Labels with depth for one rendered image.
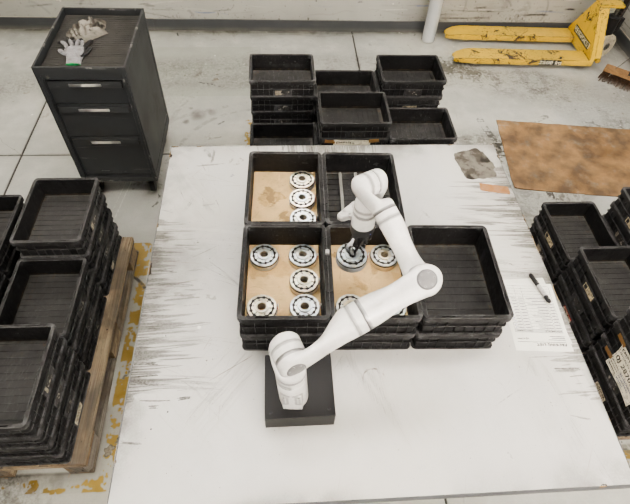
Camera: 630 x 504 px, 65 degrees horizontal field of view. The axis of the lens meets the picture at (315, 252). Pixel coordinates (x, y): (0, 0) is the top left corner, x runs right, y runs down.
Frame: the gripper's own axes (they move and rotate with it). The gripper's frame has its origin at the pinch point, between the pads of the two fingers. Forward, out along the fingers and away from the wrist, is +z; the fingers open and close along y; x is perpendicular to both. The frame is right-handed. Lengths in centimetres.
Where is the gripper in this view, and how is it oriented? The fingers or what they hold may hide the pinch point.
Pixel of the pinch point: (357, 250)
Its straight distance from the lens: 167.2
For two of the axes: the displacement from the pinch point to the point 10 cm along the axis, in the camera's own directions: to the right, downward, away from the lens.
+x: -7.4, -5.5, 3.9
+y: 6.7, -5.6, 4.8
